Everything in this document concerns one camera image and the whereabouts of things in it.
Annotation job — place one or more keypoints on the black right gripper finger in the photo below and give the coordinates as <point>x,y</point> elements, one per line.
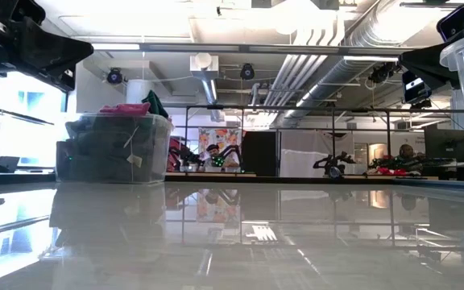
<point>427,64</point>
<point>415,88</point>

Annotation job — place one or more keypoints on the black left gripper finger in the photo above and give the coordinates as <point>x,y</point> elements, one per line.
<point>55,52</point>
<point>67,80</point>

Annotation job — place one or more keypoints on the magenta microfiber towel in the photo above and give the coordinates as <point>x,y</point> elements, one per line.
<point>125,108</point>

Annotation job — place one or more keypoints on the grey microfiber towel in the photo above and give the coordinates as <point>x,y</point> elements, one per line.
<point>107,153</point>

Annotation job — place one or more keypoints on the dark green microfiber towel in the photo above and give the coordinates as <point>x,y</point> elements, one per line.
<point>155,104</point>

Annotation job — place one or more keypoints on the background black robot arm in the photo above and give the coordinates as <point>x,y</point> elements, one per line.
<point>181,155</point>
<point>332,163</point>
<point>232,155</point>

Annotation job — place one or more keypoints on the round black ceiling speaker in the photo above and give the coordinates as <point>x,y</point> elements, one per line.
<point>247,72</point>
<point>114,76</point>

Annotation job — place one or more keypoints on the person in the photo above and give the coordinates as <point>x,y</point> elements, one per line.
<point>214,151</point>
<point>407,151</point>

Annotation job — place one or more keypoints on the black computer monitor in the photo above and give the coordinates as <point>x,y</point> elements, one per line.
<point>447,145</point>

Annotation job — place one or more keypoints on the white round column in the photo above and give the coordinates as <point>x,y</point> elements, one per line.
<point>139,90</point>

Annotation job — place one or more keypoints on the silver ceiling ducts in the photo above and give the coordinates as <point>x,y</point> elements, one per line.
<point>336,68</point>

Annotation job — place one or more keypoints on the red cloth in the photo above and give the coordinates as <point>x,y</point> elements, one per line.
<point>391,172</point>

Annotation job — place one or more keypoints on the white curtain panel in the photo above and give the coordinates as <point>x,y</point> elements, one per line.
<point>300,157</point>

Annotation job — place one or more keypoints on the floral orange poster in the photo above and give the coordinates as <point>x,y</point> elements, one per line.
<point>224,137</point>

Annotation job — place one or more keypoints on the black standing panel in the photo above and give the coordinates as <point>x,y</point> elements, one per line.
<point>258,153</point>

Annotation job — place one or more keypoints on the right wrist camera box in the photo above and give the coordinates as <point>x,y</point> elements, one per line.
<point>457,23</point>

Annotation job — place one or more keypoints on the black table frame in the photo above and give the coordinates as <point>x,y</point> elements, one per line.
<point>14,178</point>

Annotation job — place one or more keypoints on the white hanging vent duct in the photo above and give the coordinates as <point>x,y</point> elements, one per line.
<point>204,64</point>

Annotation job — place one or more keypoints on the black metal rack frame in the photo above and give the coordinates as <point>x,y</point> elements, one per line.
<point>256,108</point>

